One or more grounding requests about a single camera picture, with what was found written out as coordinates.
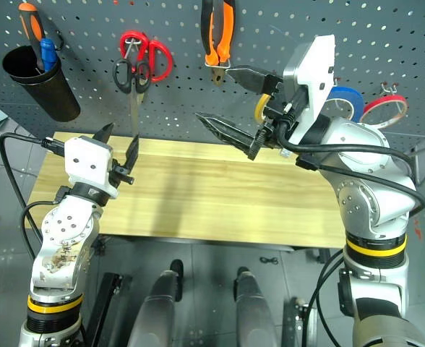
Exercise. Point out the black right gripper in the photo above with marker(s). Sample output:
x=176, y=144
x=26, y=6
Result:
x=275, y=108

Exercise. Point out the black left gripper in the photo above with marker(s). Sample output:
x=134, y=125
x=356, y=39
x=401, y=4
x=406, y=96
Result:
x=120, y=173

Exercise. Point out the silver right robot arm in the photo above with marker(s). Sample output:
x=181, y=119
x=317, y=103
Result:
x=371, y=209

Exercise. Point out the yellow tape roll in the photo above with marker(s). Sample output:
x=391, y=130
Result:
x=258, y=108

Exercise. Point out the blue tape roll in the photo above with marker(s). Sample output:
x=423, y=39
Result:
x=346, y=94

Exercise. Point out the grey perforated pegboard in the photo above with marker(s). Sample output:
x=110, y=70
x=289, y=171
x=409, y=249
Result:
x=89, y=18

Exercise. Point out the red tape roll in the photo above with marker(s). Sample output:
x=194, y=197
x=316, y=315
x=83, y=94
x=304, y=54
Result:
x=386, y=101

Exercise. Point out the metal tape hook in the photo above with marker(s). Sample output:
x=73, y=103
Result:
x=389, y=88

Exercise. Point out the metal pliers hook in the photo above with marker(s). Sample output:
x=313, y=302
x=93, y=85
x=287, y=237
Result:
x=216, y=65

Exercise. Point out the orange and black pliers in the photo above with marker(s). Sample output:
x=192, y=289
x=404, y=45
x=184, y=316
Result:
x=227, y=29

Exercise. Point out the black plastic tool cup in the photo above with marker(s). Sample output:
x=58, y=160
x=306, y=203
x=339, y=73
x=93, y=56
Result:
x=50, y=94

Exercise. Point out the metal scissors hook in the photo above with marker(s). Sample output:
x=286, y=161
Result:
x=130, y=45

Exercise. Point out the black cup hanger clip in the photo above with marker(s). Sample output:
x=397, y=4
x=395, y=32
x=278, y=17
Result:
x=60, y=39

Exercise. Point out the orange and black screwdriver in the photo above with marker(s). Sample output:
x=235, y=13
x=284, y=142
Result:
x=30, y=21

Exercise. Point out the small black floor item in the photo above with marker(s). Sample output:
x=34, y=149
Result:
x=269, y=260

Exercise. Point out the black stand bar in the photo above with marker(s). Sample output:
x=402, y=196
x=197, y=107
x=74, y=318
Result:
x=106, y=307
x=295, y=321

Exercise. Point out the dark grey rounded shape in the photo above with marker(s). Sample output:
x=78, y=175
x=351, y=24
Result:
x=256, y=311
x=158, y=311

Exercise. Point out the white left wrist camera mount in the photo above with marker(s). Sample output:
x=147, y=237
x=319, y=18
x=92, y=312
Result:
x=87, y=159

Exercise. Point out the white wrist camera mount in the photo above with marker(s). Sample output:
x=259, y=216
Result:
x=317, y=72
x=87, y=159

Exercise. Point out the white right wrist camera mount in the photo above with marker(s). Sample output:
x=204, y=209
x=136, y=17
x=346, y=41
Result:
x=317, y=72

